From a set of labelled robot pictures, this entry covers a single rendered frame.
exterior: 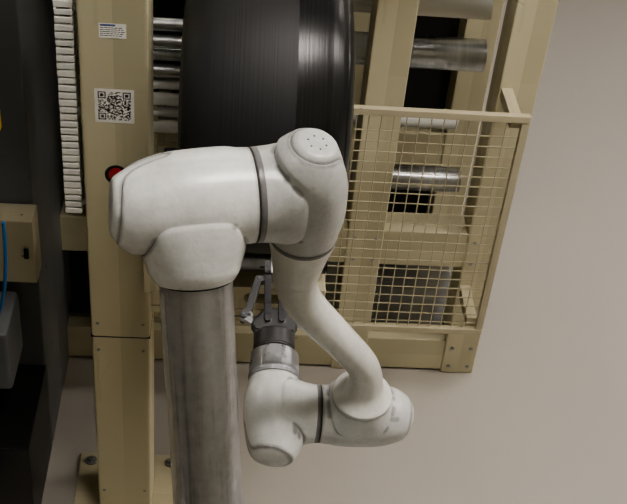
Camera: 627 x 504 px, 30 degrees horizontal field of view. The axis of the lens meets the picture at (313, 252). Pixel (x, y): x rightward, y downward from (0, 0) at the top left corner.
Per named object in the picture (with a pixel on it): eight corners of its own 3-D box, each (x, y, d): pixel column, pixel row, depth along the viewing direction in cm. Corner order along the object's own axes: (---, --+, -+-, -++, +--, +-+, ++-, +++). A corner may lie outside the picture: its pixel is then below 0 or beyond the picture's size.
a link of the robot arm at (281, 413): (242, 395, 209) (314, 398, 210) (239, 474, 200) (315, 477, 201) (246, 364, 200) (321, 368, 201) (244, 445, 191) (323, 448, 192)
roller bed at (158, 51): (106, 134, 271) (102, 19, 253) (112, 101, 283) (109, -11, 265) (191, 138, 273) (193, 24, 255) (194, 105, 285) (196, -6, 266)
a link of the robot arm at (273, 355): (249, 366, 201) (249, 337, 205) (246, 392, 208) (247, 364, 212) (301, 368, 202) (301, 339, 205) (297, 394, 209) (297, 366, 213)
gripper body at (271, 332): (299, 343, 206) (298, 300, 211) (251, 341, 205) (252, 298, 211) (295, 365, 212) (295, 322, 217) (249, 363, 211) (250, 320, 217)
